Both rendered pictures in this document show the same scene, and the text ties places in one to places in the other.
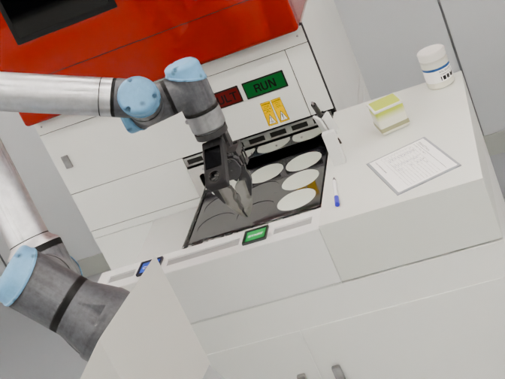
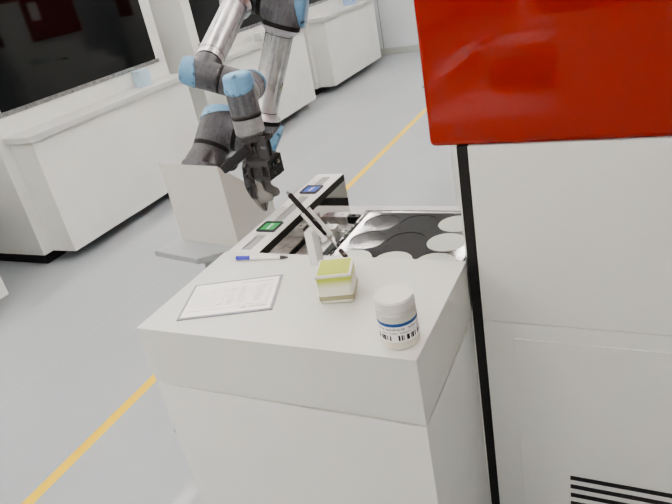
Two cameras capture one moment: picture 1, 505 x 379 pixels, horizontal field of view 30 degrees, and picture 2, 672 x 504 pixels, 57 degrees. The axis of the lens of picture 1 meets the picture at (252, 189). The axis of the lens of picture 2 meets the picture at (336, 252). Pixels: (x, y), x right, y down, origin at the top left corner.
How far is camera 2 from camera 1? 2.78 m
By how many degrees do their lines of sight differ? 90
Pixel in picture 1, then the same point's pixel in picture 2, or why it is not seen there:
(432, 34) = not seen: outside the picture
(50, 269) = (203, 123)
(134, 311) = (187, 174)
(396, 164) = (247, 288)
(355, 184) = (257, 268)
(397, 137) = (307, 295)
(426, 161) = (219, 304)
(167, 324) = (211, 201)
